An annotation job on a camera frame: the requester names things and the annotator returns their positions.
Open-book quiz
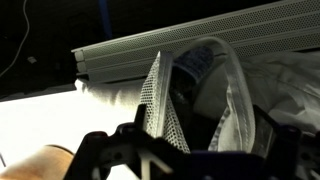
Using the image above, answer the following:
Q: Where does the thin white cable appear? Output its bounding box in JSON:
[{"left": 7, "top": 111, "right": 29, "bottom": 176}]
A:
[{"left": 0, "top": 0, "right": 32, "bottom": 78}]

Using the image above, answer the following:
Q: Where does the white perforated bed rail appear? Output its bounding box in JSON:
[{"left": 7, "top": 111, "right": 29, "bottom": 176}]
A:
[{"left": 70, "top": 0, "right": 320, "bottom": 85}]

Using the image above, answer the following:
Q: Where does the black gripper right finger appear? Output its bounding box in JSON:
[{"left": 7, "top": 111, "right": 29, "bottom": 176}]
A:
[{"left": 251, "top": 104, "right": 320, "bottom": 180}]

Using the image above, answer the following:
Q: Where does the white mesh laundry bag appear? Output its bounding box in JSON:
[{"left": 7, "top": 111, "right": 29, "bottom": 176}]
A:
[{"left": 138, "top": 35, "right": 320, "bottom": 155}]

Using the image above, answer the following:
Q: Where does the blue strap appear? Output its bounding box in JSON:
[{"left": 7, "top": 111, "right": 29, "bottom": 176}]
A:
[{"left": 97, "top": 0, "right": 113, "bottom": 40}]

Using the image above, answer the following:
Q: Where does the small white tag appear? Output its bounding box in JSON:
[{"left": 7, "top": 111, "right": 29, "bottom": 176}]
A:
[{"left": 26, "top": 55, "right": 38, "bottom": 65}]

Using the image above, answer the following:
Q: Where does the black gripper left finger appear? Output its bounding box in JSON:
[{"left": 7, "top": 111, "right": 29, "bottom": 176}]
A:
[{"left": 63, "top": 103, "right": 191, "bottom": 180}]

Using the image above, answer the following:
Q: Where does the dark blue pair of socks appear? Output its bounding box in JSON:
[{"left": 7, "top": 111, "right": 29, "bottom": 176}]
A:
[{"left": 168, "top": 45, "right": 216, "bottom": 114}]

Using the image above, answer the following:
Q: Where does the white tufted cushion mat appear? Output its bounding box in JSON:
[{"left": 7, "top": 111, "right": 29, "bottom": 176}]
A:
[{"left": 0, "top": 79, "right": 148, "bottom": 174}]

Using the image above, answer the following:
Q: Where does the round wooden object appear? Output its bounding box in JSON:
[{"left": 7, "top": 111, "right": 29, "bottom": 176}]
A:
[{"left": 0, "top": 144, "right": 76, "bottom": 180}]

